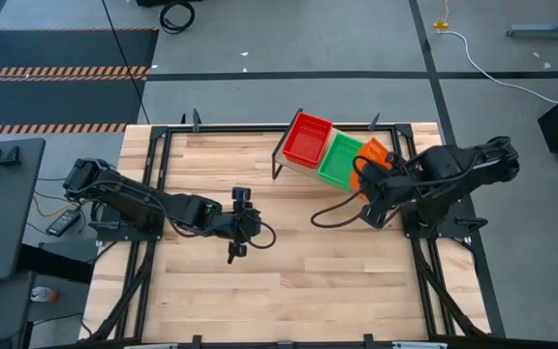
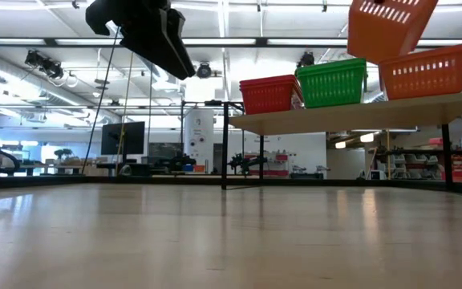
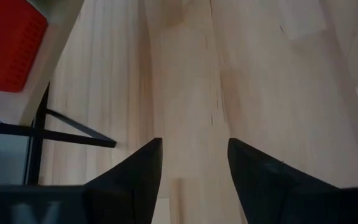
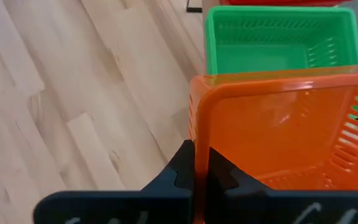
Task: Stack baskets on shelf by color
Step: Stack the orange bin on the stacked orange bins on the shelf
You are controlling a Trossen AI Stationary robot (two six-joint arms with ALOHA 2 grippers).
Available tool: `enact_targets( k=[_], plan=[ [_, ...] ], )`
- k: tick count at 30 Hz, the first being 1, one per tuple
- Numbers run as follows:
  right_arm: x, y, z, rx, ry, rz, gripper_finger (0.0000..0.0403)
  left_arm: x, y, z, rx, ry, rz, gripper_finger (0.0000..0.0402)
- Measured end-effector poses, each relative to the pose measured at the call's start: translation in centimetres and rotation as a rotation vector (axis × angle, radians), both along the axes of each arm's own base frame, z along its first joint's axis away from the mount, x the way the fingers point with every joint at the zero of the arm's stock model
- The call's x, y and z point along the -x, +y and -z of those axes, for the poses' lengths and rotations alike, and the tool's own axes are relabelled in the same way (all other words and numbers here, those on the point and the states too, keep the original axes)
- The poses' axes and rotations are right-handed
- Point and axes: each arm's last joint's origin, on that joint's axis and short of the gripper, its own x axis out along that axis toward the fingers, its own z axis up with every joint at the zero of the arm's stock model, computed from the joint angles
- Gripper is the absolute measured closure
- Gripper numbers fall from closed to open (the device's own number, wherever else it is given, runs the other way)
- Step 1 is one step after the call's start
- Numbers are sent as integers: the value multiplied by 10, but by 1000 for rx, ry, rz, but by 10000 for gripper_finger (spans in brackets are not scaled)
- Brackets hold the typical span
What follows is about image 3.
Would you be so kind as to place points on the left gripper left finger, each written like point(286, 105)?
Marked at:
point(135, 186)

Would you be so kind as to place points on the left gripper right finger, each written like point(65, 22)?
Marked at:
point(266, 193)

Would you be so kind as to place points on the red plastic slotted basket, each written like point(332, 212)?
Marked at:
point(8, 43)

